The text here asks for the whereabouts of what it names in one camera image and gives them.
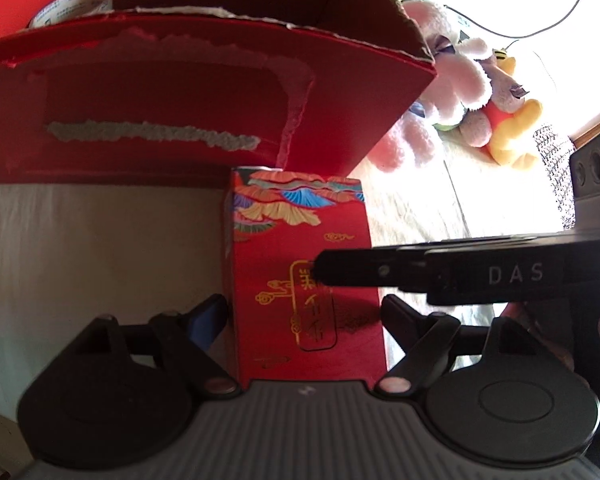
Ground small red decorated box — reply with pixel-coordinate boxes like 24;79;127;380
224;167;387;388

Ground person's right hand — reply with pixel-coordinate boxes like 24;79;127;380
503;298;600;397

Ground yellow bear plush toy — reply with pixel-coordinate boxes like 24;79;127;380
458;50;542;170

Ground pink plush toy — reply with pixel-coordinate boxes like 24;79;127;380
367;0;491;172

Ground red cardboard storage box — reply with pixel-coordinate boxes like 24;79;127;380
0;0;436;188

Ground large clear printed tape roll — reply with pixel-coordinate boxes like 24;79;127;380
28;0;112;28

